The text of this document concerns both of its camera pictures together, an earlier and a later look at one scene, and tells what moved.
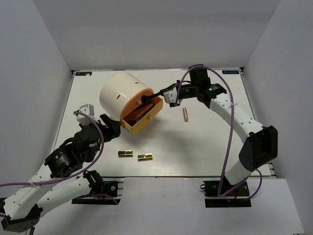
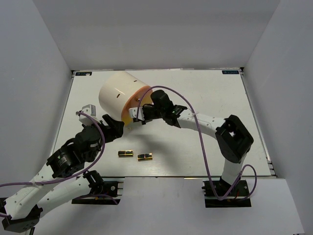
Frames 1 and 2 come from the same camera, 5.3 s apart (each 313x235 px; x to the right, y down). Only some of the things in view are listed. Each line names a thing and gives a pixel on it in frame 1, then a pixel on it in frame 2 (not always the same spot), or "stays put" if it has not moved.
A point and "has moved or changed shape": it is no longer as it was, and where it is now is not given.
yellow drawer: (137, 119) has moved or changed shape
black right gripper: (169, 87) -> (146, 120)
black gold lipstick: (145, 156) stays put
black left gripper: (113, 130) stays put
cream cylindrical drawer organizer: (114, 91) stays put
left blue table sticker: (83, 73) stays put
